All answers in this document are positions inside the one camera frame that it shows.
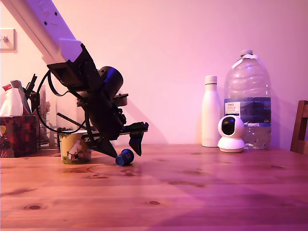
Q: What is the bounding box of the blue coffee capsule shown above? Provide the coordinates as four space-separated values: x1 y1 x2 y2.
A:
115 149 134 167

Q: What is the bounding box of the white insulated bottle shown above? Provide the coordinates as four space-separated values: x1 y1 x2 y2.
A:
201 75 222 148

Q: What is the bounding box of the dark floral tissue box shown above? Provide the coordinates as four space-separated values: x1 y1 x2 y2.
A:
0 115 38 158

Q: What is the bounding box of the black clip tool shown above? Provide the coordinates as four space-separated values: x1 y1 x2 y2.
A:
25 74 40 114

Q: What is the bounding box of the grey flat tool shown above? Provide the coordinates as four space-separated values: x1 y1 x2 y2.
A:
10 80 32 115

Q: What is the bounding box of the white tissue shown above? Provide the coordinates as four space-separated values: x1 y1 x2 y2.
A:
0 87 24 117

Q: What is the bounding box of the large clear water bottle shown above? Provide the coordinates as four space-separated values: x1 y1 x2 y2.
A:
223 49 272 151

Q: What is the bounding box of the wooden chair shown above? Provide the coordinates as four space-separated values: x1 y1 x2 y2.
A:
289 100 308 156

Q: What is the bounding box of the thin black cable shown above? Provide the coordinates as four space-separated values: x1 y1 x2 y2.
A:
83 109 95 151

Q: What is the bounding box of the wire basket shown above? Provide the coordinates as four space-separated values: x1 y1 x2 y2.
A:
36 112 61 148

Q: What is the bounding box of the long black cable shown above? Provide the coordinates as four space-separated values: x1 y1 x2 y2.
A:
38 70 88 134

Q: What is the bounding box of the short black cable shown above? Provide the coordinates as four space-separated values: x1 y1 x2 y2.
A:
49 71 73 96

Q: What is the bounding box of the small white round camera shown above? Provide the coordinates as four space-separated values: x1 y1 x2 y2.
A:
217 115 246 154

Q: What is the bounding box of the white wall light switch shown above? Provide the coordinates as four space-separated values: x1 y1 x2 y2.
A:
0 28 18 53

